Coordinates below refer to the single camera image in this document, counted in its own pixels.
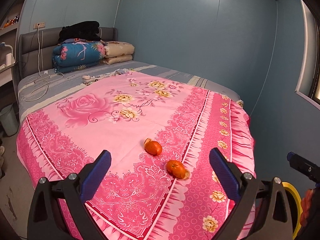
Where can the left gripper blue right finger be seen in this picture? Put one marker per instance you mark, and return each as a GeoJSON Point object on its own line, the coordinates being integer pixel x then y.
{"type": "Point", "coordinates": [228, 174]}

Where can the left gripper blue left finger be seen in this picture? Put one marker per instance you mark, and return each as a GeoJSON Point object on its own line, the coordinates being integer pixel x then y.
{"type": "Point", "coordinates": [92, 175]}

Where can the orange tangerine peel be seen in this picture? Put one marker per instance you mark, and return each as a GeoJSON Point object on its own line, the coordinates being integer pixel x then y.
{"type": "Point", "coordinates": [152, 147]}
{"type": "Point", "coordinates": [177, 169]}

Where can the yellow rimmed trash bin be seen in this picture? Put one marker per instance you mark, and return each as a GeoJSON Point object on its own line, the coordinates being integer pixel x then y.
{"type": "Point", "coordinates": [294, 200]}

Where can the person's right hand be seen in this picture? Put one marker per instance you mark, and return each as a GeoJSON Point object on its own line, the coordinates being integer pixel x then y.
{"type": "Point", "coordinates": [306, 204]}

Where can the pink floral bedspread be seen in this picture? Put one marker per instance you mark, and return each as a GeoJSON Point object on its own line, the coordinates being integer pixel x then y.
{"type": "Point", "coordinates": [138, 199]}

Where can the small cloth on sheet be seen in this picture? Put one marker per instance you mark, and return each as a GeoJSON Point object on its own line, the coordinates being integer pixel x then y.
{"type": "Point", "coordinates": [87, 80]}

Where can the shoes on floor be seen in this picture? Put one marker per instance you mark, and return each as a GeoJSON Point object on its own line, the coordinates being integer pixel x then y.
{"type": "Point", "coordinates": [2, 150]}

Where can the light green waste basket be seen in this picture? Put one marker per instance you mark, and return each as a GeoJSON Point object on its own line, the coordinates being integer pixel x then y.
{"type": "Point", "coordinates": [9, 121]}

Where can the grey striped bed sheet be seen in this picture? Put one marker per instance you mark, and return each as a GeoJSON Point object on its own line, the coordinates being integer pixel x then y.
{"type": "Point", "coordinates": [39, 90]}

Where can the blue floral folded quilt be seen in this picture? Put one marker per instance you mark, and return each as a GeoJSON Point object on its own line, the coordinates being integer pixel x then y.
{"type": "Point", "coordinates": [70, 57]}

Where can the beige folded quilt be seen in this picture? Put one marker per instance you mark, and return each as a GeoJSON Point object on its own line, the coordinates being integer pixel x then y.
{"type": "Point", "coordinates": [117, 52]}

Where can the grey upholstered headboard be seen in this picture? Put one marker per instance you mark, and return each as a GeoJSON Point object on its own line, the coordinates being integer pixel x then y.
{"type": "Point", "coordinates": [34, 51]}

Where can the white desk lamp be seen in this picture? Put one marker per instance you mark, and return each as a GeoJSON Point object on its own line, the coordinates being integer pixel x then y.
{"type": "Point", "coordinates": [9, 58]}

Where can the black clothing pile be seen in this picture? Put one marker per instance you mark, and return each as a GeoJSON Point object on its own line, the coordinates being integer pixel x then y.
{"type": "Point", "coordinates": [87, 30]}

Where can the wall power socket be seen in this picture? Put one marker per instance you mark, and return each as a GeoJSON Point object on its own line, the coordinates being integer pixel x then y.
{"type": "Point", "coordinates": [39, 25]}

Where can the wooden wall shelf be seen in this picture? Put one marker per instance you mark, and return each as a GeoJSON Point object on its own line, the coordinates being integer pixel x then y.
{"type": "Point", "coordinates": [9, 28]}

